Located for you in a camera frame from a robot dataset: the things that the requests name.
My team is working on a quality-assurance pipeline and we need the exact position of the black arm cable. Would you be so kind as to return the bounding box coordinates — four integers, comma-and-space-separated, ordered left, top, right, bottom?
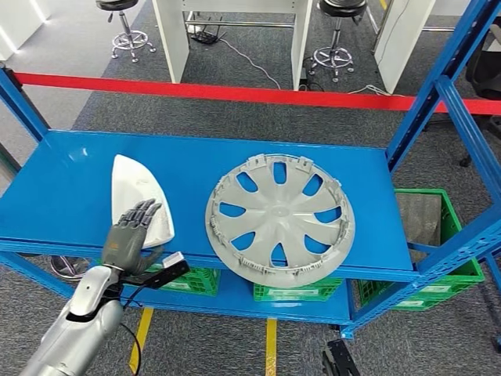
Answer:
118, 290, 143, 374

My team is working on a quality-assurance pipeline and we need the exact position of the grey wheel hubcap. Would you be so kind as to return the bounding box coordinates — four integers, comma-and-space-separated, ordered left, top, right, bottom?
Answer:
204, 153, 356, 289

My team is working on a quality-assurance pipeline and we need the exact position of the green plastic crate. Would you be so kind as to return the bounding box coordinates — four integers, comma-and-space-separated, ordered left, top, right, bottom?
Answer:
254, 277, 345, 303
145, 263, 221, 298
357, 188, 486, 313

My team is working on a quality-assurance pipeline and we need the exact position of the white desk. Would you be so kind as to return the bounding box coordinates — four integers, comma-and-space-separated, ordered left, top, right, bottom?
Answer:
367, 0, 476, 95
152, 0, 314, 92

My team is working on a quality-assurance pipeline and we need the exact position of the black office chair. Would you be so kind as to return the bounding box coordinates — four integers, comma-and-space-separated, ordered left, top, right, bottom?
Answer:
460, 23, 501, 168

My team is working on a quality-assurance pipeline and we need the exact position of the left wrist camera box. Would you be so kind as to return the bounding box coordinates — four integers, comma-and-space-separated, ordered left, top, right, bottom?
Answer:
118, 251, 191, 291

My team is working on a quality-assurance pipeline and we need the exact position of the black device under desk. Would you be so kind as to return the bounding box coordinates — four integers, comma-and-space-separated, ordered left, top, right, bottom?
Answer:
189, 28, 226, 45

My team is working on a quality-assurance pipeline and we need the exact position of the blue metal shelf rack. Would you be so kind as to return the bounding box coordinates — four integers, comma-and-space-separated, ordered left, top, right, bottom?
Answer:
0, 0, 501, 354

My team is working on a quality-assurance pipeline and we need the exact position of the red barrier belt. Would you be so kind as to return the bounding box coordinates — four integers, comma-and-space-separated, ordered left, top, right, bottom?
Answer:
14, 71, 501, 116

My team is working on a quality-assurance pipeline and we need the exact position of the chrome dome stanchion base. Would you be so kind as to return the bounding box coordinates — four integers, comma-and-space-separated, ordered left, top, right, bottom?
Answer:
50, 255, 91, 282

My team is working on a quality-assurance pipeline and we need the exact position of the white plastic car part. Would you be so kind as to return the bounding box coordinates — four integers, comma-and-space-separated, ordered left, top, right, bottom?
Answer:
111, 154, 176, 249

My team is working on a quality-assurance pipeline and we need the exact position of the long white floor cable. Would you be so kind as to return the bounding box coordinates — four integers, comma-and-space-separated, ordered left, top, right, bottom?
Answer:
219, 36, 282, 90

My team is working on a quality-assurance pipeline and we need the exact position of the black stool chrome base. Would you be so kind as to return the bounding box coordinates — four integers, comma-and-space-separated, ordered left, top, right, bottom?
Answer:
308, 0, 369, 83
96, 0, 157, 64

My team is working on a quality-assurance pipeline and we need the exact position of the short white floor cable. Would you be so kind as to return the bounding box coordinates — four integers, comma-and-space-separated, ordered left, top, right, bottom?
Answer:
347, 82, 396, 98

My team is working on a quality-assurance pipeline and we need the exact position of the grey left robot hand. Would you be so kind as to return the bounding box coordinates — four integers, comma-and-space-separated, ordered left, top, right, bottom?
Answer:
100, 198, 164, 277

